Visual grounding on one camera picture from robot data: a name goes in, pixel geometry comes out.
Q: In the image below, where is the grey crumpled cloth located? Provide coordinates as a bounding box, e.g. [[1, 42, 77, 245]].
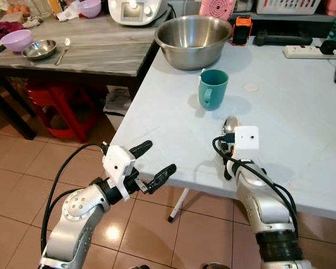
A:
[[22, 16, 44, 29]]

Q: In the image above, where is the grey wood-grain table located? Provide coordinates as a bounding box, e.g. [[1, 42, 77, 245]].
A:
[[0, 10, 172, 142]]

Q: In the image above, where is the red plastic stool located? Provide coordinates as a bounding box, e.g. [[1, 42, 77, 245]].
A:
[[25, 78, 103, 143]]

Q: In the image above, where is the white round disc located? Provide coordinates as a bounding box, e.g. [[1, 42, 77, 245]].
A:
[[242, 82, 260, 93]]

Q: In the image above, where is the orange and black device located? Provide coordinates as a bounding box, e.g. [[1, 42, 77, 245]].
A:
[[231, 16, 253, 47]]

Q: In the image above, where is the white plastic basket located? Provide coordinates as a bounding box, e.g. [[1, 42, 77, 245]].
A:
[[256, 0, 322, 15]]

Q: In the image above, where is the pink plastic cup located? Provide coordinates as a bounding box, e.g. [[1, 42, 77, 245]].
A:
[[324, 0, 336, 16]]

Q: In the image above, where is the maroon cloth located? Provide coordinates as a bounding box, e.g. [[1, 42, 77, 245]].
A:
[[0, 21, 25, 44]]

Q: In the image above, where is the black plug adapter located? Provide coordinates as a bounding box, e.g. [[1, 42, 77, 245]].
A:
[[320, 39, 336, 56]]

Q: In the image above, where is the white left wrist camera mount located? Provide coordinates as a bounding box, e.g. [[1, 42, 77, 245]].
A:
[[102, 146, 137, 200]]

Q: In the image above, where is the pink round-grille gadget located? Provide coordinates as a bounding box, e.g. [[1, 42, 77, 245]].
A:
[[199, 0, 236, 22]]

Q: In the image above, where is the long black bar tool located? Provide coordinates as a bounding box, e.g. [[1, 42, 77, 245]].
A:
[[253, 29, 315, 47]]

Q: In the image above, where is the white power strip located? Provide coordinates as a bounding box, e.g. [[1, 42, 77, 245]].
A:
[[283, 45, 336, 60]]

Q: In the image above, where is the white kitchen appliance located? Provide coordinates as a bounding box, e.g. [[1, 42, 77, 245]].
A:
[[108, 0, 169, 27]]

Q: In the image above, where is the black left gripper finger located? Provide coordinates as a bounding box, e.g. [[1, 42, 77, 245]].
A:
[[128, 140, 154, 160], [146, 164, 178, 195]]

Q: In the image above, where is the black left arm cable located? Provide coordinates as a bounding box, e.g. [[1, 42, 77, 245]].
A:
[[40, 142, 108, 254]]

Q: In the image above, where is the large steel mixing bowl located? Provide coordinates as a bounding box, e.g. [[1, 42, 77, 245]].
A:
[[155, 15, 234, 72]]

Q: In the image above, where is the shiny silver spoon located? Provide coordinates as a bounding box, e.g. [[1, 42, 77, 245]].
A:
[[223, 115, 240, 141]]

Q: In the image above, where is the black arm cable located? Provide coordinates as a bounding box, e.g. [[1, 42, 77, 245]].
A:
[[40, 142, 108, 254], [212, 134, 300, 236]]

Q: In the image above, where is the silver fork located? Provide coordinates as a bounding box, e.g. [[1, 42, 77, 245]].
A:
[[54, 38, 72, 67]]

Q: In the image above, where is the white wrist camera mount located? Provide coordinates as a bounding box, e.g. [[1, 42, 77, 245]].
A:
[[234, 126, 260, 152], [102, 146, 137, 200]]

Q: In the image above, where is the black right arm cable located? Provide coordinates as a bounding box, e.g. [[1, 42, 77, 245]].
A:
[[212, 134, 300, 236]]

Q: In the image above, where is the crumpled white paper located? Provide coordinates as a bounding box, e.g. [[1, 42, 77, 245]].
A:
[[57, 2, 82, 22]]

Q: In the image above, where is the teal ceramic mug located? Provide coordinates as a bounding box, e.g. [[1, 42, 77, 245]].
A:
[[198, 69, 230, 111]]

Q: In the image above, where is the small steel bowl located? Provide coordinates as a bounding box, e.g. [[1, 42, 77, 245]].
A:
[[21, 39, 58, 62]]

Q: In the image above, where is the white box under table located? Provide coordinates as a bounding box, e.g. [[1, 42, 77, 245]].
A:
[[103, 86, 133, 131]]

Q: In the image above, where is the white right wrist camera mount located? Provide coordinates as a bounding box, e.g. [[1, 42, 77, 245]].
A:
[[234, 126, 260, 152]]

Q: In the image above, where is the purple plastic bowl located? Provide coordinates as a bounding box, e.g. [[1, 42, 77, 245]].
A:
[[1, 29, 34, 53], [78, 0, 102, 19]]

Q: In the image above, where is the white folding table leg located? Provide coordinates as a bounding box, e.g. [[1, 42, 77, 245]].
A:
[[167, 188, 189, 223]]

